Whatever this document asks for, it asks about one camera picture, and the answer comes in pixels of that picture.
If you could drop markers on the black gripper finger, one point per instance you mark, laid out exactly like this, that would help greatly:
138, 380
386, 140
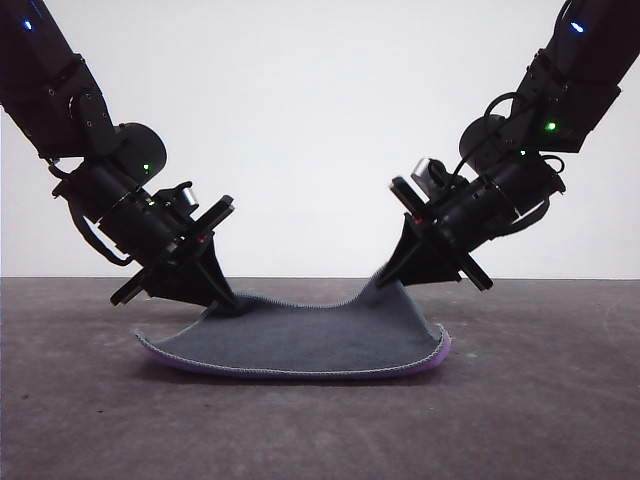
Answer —
190, 285
407, 250
435, 270
217, 272

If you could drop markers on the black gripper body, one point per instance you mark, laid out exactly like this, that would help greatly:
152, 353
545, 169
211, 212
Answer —
145, 230
470, 215

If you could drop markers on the purple towel with grey hem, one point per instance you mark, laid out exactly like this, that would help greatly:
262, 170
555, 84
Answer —
300, 340

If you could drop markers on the grey table cloth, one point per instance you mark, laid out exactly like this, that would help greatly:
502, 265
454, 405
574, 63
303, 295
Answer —
320, 430

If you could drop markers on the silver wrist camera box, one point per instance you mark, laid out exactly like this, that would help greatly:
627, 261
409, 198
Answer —
424, 172
186, 196

